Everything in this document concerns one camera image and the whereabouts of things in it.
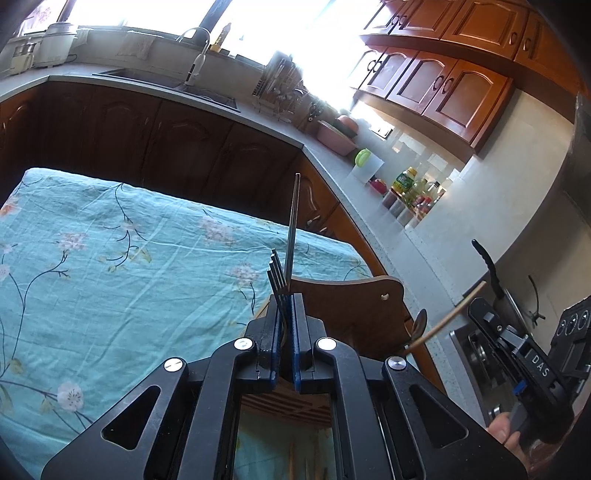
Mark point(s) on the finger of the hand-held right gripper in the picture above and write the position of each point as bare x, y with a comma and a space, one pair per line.
489, 323

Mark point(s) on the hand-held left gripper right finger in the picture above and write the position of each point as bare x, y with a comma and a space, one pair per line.
296, 344

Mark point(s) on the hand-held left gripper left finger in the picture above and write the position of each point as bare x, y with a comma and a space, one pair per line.
277, 334

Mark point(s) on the plain wooden chopstick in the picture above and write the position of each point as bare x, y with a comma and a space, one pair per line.
443, 321

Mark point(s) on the metal fork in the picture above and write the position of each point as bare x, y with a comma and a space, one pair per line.
279, 281

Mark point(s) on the wooden utensil holder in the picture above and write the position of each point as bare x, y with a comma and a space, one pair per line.
360, 314

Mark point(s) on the metal chopstick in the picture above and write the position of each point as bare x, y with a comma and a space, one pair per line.
292, 230

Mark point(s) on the person's right hand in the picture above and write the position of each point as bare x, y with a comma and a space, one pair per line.
501, 429

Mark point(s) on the black wok with lid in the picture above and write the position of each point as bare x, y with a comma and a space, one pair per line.
494, 272

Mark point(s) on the steel gas stove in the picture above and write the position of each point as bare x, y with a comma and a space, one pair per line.
480, 374

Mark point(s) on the dark metal spoon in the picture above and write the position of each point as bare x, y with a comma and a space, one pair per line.
418, 321

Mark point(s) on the row of spice jars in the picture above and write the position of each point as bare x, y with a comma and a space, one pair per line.
399, 207

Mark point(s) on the teal floral tablecloth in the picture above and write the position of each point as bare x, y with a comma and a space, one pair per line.
115, 277

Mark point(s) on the small red container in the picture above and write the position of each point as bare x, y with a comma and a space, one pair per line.
378, 186

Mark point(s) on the clear container green lid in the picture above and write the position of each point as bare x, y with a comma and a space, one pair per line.
367, 166

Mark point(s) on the pink plastic basin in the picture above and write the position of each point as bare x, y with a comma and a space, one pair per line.
337, 136

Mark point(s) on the brown lower kitchen cabinets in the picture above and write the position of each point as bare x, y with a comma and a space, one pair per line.
184, 138

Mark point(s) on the brown kitchen cabinets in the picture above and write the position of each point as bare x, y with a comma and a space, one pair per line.
184, 138
452, 60

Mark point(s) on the grey range hood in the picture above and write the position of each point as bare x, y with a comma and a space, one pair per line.
582, 124

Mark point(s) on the metal dish rack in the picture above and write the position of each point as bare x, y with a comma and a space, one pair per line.
281, 87

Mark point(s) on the brown upper kitchen cabinets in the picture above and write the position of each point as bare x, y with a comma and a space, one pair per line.
452, 60

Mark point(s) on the curved kitchen faucet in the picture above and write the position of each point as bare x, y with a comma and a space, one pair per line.
198, 55

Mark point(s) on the yellow dish soap bottle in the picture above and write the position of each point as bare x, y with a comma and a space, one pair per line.
221, 39

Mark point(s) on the large kitchen window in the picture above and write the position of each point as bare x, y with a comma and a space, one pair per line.
258, 23

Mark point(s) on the white dish cloth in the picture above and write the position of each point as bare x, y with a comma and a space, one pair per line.
138, 45

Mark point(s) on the white rice cooker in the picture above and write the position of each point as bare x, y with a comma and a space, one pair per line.
55, 44

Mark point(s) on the small white kitchen appliance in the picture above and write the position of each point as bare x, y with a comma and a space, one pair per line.
23, 55

